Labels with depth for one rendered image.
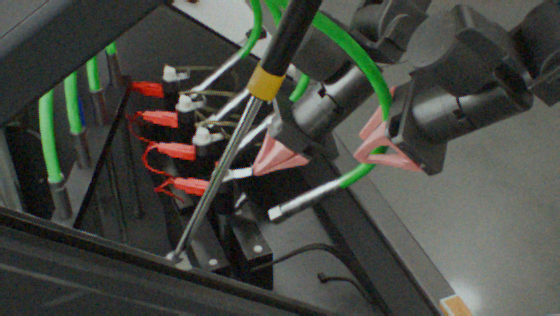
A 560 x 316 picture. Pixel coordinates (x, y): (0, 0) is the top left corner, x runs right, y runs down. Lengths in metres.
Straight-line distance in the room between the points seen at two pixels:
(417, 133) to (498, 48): 0.13
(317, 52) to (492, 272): 1.62
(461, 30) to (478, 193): 1.97
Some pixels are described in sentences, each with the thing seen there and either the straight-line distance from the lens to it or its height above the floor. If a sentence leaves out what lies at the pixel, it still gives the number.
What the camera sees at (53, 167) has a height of 1.18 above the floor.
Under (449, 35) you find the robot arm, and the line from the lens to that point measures 0.68.
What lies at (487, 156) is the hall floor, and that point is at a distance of 2.78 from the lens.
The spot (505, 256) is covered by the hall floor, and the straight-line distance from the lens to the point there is 2.44.
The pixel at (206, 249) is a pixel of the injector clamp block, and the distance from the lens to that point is 1.03.
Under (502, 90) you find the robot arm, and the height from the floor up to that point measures 1.34.
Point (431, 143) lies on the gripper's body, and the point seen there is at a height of 1.25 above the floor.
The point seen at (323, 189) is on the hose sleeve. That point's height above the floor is 1.15.
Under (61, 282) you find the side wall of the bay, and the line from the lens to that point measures 0.50.
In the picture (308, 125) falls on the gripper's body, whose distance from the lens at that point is 0.90.
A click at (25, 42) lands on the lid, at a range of 0.37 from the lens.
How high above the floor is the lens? 1.74
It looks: 41 degrees down
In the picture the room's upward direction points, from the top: straight up
